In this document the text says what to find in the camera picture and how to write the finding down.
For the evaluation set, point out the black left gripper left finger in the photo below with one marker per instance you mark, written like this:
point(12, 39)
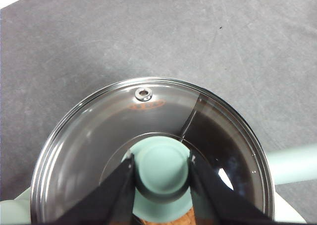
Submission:
point(109, 197)

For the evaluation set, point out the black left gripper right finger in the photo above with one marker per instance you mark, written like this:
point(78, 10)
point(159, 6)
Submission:
point(213, 197)

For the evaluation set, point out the glass lid with green knob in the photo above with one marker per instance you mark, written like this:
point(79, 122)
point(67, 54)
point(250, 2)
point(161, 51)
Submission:
point(99, 135)

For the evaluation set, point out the green hinged griddle cover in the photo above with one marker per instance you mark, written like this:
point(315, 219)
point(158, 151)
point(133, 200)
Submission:
point(15, 210)

